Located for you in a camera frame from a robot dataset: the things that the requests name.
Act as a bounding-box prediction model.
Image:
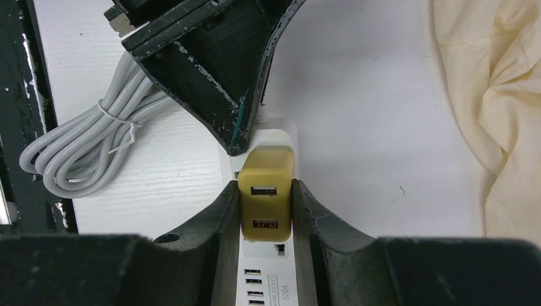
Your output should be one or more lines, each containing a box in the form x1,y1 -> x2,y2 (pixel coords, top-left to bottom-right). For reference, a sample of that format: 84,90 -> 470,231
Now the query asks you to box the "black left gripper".
104,0 -> 302,156

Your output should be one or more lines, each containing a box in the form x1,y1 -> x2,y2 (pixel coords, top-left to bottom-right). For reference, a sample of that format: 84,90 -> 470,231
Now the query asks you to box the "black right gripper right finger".
292,180 -> 540,305

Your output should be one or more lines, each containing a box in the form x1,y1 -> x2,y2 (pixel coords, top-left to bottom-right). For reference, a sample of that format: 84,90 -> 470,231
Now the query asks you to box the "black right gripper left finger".
1,180 -> 240,305

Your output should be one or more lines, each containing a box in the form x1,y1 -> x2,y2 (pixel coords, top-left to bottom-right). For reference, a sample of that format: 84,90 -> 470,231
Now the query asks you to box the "yellow plug adapter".
237,145 -> 295,242

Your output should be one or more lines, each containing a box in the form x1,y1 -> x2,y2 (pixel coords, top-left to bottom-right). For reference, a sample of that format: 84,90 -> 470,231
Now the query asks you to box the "grey cable of white strip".
19,50 -> 271,200

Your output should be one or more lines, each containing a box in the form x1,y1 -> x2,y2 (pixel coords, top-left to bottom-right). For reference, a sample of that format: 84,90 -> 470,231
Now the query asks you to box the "cream yellow cloth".
433,1 -> 540,245

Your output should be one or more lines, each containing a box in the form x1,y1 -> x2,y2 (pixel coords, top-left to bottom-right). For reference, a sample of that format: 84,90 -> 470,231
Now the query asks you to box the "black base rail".
1,1 -> 78,235

